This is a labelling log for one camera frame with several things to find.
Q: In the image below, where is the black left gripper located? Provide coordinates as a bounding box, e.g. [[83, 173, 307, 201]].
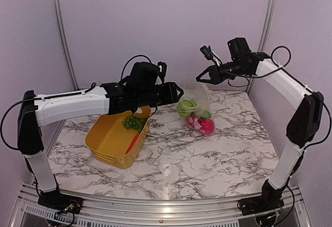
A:
[[136, 81, 184, 107]]

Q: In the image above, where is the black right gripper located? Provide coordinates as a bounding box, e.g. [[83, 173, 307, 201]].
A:
[[196, 59, 250, 85]]

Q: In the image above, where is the green apple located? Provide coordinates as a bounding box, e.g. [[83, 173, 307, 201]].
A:
[[177, 100, 197, 118]]

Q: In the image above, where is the clear zip top bag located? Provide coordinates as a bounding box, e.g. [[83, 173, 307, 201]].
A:
[[177, 73, 214, 136]]

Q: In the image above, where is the red apple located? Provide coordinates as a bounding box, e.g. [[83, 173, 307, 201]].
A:
[[185, 115, 201, 130], [200, 119, 215, 136]]

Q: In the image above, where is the green bitter gourd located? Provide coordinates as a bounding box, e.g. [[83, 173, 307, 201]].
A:
[[198, 110, 212, 119]]

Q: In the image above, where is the green grape bunch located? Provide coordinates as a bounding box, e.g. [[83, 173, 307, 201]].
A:
[[122, 116, 146, 132]]

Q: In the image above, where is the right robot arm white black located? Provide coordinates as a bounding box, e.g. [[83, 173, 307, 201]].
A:
[[196, 37, 324, 210]]

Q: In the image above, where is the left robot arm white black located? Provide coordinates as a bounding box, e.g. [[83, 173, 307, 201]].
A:
[[6, 62, 184, 209]]

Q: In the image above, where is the orange carrot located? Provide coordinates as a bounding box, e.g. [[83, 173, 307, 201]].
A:
[[126, 133, 141, 154]]

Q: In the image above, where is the yellow plastic basket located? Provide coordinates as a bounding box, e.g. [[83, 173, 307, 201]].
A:
[[85, 106, 151, 169]]

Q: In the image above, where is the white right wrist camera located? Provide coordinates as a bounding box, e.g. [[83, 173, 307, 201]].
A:
[[200, 45, 222, 66]]

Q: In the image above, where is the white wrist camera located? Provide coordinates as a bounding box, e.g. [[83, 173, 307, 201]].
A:
[[200, 45, 222, 66], [157, 61, 167, 78]]

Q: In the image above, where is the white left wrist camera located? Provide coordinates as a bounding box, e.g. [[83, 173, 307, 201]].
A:
[[157, 61, 167, 78]]

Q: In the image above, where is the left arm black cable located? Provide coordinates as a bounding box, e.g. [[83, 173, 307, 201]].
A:
[[120, 54, 153, 79]]

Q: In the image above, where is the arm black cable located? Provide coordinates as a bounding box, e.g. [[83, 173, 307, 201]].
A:
[[270, 45, 292, 68], [120, 54, 153, 79]]

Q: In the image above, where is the right aluminium frame post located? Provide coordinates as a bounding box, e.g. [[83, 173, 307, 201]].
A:
[[246, 0, 280, 92]]

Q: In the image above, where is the aluminium frame post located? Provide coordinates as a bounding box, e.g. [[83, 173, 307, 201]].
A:
[[53, 0, 79, 90], [246, 0, 280, 92]]

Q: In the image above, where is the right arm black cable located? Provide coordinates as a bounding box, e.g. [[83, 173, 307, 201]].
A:
[[270, 45, 292, 68]]

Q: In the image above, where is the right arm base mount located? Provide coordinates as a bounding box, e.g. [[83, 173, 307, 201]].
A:
[[237, 196, 284, 216]]

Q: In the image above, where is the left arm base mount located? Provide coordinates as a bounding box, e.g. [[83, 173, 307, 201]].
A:
[[38, 194, 83, 214]]

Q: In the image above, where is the left aluminium frame post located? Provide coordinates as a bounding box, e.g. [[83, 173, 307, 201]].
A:
[[53, 0, 79, 90]]

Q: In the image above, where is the front aluminium rail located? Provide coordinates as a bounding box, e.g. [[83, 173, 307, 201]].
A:
[[9, 184, 311, 226]]

